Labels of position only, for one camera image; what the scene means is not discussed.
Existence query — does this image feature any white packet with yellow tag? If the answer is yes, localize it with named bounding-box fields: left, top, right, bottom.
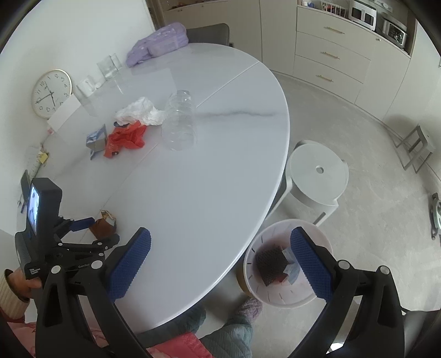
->
left=25, top=146, right=49, bottom=180

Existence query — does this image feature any purple backpack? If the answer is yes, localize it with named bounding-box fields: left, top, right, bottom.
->
left=125, top=22, right=190, bottom=68

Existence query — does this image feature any silver microwave oven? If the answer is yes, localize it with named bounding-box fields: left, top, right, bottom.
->
left=380, top=17, right=409, bottom=48

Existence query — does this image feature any white toaster oven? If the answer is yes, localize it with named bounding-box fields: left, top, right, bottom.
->
left=347, top=0, right=378, bottom=30

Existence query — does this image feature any round white wall clock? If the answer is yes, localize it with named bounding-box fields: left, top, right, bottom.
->
left=31, top=69, right=72, bottom=120

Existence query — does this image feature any person's left hand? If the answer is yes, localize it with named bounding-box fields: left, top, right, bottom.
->
left=5, top=268, right=44, bottom=301

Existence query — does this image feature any clear plastic bottle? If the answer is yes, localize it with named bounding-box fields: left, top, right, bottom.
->
left=161, top=90, right=198, bottom=151

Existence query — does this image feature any flat white box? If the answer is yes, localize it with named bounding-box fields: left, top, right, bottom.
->
left=47, top=94, right=81, bottom=132

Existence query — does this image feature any pink printed garment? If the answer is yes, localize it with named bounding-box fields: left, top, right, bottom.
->
left=147, top=331, right=211, bottom=358

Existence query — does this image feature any red plastic bag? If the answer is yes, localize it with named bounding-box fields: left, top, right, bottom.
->
left=103, top=120, right=148, bottom=159

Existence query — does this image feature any grey chair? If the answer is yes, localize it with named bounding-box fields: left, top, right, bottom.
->
left=186, top=23, right=234, bottom=48

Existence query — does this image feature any small blue white carton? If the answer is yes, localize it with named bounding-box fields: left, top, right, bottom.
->
left=86, top=124, right=108, bottom=161

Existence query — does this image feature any round wooden floor mat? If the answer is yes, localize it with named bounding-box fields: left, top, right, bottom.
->
left=236, top=272, right=256, bottom=297

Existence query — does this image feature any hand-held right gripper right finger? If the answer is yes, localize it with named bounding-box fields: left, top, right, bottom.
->
left=287, top=226, right=406, bottom=358

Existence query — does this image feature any white wire rack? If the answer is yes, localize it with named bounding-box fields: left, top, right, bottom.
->
left=320, top=0, right=347, bottom=16

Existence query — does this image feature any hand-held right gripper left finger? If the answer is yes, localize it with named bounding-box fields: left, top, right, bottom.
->
left=34, top=226, right=153, bottom=358

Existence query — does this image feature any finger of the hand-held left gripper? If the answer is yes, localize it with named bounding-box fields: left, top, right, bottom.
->
left=52, top=234, right=120, bottom=264
left=52, top=216, right=96, bottom=243

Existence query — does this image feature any fuzzy pink slipper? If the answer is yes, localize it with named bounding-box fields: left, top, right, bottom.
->
left=234, top=296, right=264, bottom=323

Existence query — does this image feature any small brown carton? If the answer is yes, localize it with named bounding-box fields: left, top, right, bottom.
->
left=90, top=210, right=118, bottom=239

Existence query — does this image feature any cream drawer cabinet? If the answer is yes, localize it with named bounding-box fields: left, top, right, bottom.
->
left=293, top=6, right=380, bottom=104

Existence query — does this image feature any dark mesh wrapper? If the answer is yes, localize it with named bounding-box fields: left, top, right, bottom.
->
left=254, top=243, right=290, bottom=286

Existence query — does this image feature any grey plastic stool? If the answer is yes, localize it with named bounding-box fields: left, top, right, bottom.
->
left=391, top=124, right=437, bottom=174

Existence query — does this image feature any white slotted waste bin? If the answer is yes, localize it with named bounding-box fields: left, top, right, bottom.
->
left=243, top=218, right=333, bottom=308

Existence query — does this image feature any white plastic stool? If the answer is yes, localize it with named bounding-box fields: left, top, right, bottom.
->
left=270, top=140, right=349, bottom=226

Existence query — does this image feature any light blue packet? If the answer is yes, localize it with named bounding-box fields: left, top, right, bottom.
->
left=281, top=246, right=301, bottom=285

